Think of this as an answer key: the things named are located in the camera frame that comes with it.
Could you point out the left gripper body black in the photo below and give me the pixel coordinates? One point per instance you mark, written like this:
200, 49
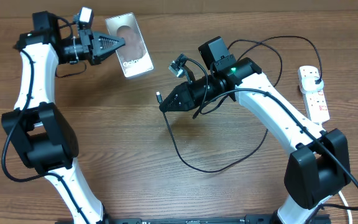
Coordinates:
84, 49

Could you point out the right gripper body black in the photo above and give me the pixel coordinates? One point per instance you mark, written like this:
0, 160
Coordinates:
199, 90

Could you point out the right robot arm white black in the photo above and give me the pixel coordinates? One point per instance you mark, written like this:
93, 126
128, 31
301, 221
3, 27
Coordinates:
318, 160

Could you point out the white power strip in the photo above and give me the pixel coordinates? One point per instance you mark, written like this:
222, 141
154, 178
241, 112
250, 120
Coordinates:
315, 103

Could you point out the white charger plug adapter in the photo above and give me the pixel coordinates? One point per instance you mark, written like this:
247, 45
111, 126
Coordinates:
310, 85

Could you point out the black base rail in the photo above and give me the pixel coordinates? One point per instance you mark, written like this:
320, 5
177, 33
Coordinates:
191, 221

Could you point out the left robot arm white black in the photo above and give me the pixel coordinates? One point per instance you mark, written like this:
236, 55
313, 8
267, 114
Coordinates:
40, 142

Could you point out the Galaxy smartphone with bronze screen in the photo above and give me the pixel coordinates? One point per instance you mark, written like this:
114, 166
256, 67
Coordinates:
134, 56

